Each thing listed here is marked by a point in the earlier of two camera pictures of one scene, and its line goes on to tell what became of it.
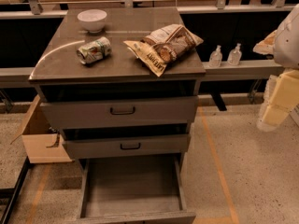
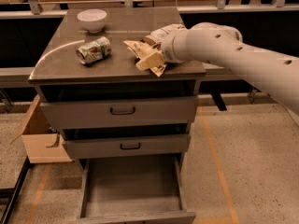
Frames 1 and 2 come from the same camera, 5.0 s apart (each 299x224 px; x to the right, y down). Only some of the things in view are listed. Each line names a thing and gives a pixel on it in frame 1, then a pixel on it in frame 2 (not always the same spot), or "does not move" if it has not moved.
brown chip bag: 162,45 does not move
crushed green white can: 94,50 does not move
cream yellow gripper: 287,46 to 169,50
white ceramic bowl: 92,20 does not move
